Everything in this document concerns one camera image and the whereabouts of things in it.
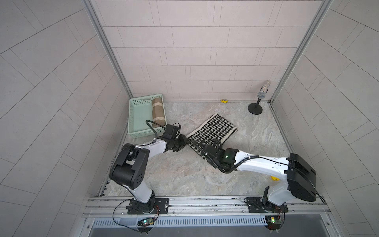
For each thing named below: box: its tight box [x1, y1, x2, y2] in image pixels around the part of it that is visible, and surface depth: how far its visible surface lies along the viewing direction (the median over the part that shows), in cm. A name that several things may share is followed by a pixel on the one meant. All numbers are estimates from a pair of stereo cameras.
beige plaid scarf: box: [151, 97, 166, 128], surface depth 105 cm
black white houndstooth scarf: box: [186, 113, 238, 160], surface depth 99 cm
